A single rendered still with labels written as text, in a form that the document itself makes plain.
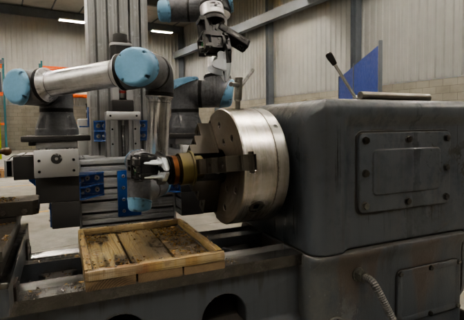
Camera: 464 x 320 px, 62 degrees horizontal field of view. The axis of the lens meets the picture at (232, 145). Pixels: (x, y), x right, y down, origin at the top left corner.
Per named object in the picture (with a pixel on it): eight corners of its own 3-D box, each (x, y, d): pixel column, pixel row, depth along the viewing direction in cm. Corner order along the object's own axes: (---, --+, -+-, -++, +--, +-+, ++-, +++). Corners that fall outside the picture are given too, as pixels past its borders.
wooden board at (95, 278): (181, 230, 122) (180, 217, 122) (225, 268, 89) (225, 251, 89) (78, 242, 110) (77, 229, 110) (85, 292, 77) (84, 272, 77)
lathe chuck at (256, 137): (226, 202, 127) (229, 104, 122) (274, 238, 99) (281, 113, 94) (199, 204, 123) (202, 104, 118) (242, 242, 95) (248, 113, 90)
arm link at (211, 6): (218, 15, 128) (227, 0, 121) (219, 27, 127) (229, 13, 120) (196, 12, 125) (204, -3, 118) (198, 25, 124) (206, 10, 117)
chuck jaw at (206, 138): (224, 161, 111) (215, 128, 118) (230, 151, 108) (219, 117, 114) (188, 162, 107) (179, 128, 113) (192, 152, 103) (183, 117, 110)
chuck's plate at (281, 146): (236, 200, 128) (239, 105, 123) (286, 236, 100) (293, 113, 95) (226, 201, 127) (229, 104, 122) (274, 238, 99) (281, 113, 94)
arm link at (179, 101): (172, 110, 170) (172, 79, 170) (204, 109, 170) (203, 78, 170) (168, 108, 158) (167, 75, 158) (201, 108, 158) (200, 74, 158)
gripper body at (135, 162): (134, 184, 102) (127, 178, 113) (166, 181, 106) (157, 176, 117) (133, 155, 102) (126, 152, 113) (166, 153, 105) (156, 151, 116)
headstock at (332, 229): (365, 202, 161) (366, 108, 159) (478, 230, 118) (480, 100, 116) (234, 218, 138) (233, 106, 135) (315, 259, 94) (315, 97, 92)
